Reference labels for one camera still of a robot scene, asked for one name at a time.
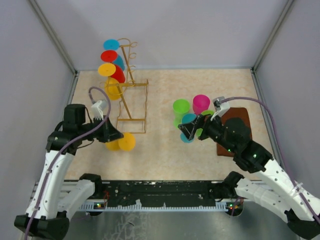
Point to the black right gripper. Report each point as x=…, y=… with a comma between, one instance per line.
x=200, y=121

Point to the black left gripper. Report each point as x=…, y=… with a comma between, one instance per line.
x=109, y=132

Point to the teal wine glass front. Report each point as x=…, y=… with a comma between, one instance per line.
x=187, y=119

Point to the teal wine glass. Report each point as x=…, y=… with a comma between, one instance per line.
x=113, y=48
x=187, y=119

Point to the green wine glass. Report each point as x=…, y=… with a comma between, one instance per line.
x=181, y=107
x=205, y=112

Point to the orange wine glass front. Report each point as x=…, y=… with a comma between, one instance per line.
x=127, y=143

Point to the orange wine glass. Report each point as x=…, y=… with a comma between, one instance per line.
x=127, y=143
x=111, y=86

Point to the green wine glass front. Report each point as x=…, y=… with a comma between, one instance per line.
x=181, y=107

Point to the pink wine glass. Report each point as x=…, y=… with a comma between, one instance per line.
x=200, y=103

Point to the gold wire glass rack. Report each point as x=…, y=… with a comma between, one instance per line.
x=132, y=104

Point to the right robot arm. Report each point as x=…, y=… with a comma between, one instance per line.
x=299, y=210

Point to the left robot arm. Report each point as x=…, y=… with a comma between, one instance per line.
x=48, y=216

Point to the red wine glass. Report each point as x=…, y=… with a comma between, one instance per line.
x=119, y=75

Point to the teal wine glass rear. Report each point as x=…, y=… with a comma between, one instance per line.
x=113, y=48

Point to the brown cloth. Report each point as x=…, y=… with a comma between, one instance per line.
x=237, y=120

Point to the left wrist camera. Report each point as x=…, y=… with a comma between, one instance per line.
x=98, y=110

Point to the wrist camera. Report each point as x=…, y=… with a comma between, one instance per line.
x=98, y=110
x=221, y=107

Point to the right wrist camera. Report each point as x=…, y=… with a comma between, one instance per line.
x=221, y=107

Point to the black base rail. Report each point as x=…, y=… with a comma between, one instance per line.
x=159, y=193

